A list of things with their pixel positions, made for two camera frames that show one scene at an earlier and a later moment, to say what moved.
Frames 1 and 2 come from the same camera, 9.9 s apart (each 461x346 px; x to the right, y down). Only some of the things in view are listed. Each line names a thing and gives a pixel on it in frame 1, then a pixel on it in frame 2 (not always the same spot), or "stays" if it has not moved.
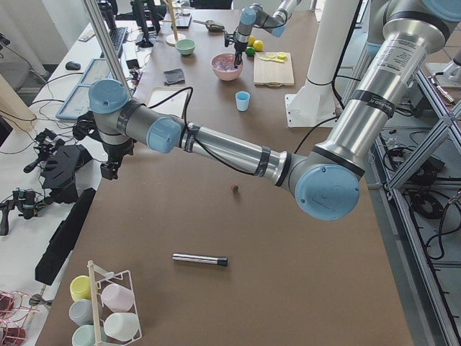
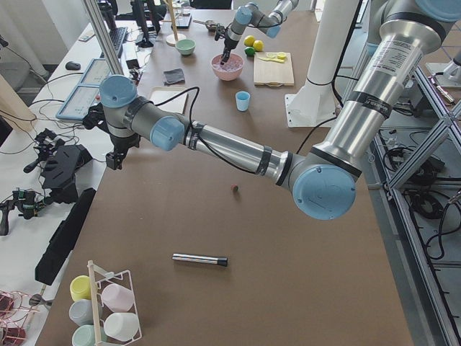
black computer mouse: [73, 65] stays
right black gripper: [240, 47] to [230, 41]
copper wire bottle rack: [14, 309] stays
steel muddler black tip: [220, 261] stays
